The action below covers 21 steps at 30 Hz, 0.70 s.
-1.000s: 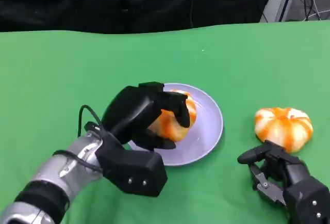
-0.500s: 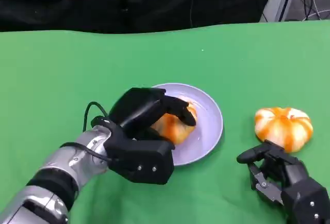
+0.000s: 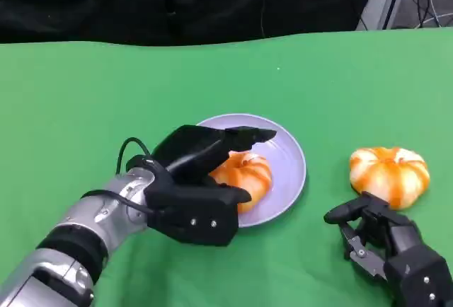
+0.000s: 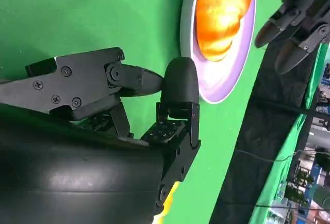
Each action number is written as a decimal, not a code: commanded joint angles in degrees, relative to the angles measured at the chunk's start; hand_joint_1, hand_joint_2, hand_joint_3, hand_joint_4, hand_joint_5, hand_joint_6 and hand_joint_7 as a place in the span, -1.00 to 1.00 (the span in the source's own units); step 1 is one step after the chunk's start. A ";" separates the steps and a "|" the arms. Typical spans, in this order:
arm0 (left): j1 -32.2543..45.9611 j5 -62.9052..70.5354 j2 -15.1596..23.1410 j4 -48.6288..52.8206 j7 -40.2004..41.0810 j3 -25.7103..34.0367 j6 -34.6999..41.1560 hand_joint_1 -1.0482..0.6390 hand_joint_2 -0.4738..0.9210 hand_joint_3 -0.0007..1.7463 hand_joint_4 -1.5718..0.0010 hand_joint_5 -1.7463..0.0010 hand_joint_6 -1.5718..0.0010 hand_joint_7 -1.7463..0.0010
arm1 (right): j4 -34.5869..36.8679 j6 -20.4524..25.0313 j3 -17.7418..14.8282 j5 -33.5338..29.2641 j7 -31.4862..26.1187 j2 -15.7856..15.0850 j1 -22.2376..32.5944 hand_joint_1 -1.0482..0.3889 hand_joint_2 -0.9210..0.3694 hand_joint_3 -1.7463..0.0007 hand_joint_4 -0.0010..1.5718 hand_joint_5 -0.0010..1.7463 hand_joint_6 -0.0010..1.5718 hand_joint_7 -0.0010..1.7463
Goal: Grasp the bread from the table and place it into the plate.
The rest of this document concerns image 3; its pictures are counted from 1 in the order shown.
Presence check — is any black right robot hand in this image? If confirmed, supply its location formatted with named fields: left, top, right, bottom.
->
left=323, top=191, right=428, bottom=282

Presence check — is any green table cloth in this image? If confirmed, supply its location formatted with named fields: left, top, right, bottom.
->
left=0, top=27, right=453, bottom=307

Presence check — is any lilac plate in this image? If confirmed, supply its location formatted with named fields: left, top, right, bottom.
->
left=193, top=113, right=307, bottom=229

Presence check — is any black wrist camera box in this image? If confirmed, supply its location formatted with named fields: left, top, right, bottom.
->
left=384, top=246, right=453, bottom=307
left=144, top=183, right=239, bottom=248

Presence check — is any black backdrop curtain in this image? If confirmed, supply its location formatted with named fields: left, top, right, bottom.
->
left=0, top=0, right=385, bottom=47

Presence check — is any orange and white bread roll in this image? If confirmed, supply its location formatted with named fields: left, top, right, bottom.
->
left=208, top=151, right=273, bottom=214
left=349, top=146, right=431, bottom=211

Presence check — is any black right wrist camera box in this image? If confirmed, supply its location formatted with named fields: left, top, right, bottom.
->
left=384, top=246, right=453, bottom=307

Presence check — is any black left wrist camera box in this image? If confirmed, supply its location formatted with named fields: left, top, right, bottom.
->
left=144, top=183, right=239, bottom=248

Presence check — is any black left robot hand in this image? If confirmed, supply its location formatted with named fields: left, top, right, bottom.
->
left=151, top=124, right=277, bottom=206

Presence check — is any white cable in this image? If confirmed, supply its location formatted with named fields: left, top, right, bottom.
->
left=419, top=0, right=453, bottom=28

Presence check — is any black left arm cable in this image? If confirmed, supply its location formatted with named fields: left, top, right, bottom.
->
left=80, top=137, right=167, bottom=216

